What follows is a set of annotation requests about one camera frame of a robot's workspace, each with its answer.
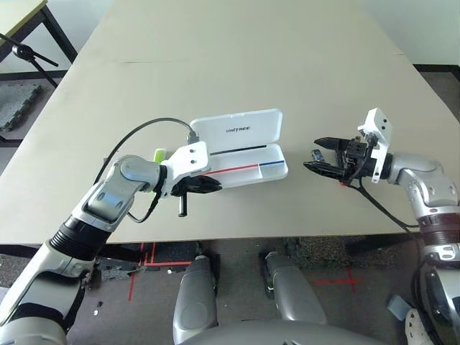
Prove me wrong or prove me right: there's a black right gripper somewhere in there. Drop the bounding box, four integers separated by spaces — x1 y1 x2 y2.
302 135 375 181

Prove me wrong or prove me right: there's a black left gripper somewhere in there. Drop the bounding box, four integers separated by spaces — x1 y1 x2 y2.
170 175 223 218

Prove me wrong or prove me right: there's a green highlighter pen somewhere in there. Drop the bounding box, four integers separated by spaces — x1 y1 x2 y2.
149 147 168 198

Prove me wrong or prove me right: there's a white plastic pencil case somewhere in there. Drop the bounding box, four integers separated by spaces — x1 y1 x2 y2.
189 108 289 188

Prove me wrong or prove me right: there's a dark speckled floor mat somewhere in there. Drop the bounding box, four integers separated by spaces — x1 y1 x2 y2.
285 236 348 269

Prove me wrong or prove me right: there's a silver left robot leg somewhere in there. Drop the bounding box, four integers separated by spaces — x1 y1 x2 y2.
172 254 220 345

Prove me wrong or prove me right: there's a silver robot leg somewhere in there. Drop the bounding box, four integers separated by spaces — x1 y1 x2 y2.
172 254 220 345
264 251 328 324

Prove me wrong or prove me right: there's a black foam mat piece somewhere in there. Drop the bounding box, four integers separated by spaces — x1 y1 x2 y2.
96 251 144 281

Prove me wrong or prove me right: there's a silver right robot leg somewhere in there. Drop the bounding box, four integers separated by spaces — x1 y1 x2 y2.
264 251 328 324

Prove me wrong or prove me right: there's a light blue floor object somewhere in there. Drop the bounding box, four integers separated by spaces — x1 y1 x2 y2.
386 294 414 319

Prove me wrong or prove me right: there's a grey robot torso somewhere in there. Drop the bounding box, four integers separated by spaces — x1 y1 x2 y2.
186 321 396 345

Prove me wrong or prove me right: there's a white perforated clog shoe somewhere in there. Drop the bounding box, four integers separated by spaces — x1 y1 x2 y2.
405 308 432 345

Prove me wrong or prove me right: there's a grey foam puzzle mat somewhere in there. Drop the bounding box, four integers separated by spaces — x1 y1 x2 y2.
0 80 46 132

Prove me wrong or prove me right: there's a black tripod stand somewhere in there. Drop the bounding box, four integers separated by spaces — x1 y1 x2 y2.
0 34 60 87

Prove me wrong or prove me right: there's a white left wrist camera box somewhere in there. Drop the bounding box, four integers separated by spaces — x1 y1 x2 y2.
160 140 211 199

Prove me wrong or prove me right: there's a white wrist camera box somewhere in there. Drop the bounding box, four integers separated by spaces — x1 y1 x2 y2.
160 140 211 199
357 107 392 185

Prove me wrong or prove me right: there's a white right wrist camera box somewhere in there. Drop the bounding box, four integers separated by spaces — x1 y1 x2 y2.
357 107 392 185

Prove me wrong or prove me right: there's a thin black wrist cable loop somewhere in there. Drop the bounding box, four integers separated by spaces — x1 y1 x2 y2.
127 193 161 224

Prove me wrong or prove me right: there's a black right camera cable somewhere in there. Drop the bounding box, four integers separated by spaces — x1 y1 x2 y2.
344 175 421 231

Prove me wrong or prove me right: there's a thick black left camera cable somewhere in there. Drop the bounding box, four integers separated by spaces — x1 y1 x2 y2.
95 117 201 184

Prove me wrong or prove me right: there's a side table with black frame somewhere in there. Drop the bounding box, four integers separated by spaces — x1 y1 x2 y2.
0 0 78 65

